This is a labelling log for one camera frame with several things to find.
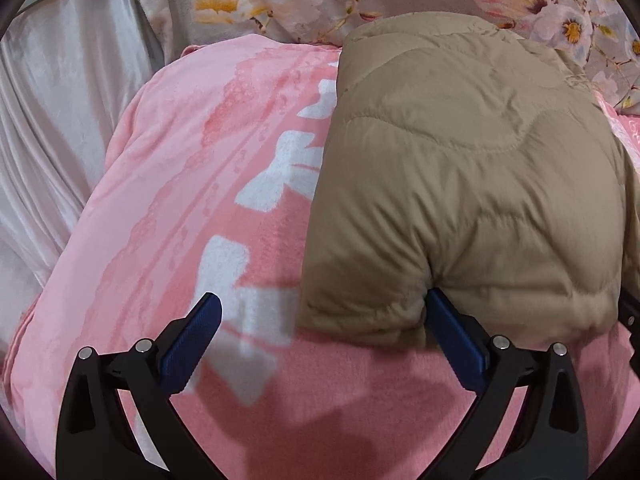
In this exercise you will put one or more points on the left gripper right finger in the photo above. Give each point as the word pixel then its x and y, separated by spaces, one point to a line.
pixel 527 420

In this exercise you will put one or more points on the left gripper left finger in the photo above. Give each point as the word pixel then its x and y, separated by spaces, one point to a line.
pixel 116 419

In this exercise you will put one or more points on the khaki quilted puffer jacket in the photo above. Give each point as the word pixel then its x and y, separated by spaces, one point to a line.
pixel 466 158

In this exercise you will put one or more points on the pink floral blanket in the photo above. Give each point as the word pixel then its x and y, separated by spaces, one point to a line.
pixel 207 188

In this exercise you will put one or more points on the grey floral duvet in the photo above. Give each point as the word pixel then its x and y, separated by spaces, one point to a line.
pixel 598 34

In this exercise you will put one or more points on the white satin curtain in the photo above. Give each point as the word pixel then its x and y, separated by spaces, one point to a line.
pixel 69 68

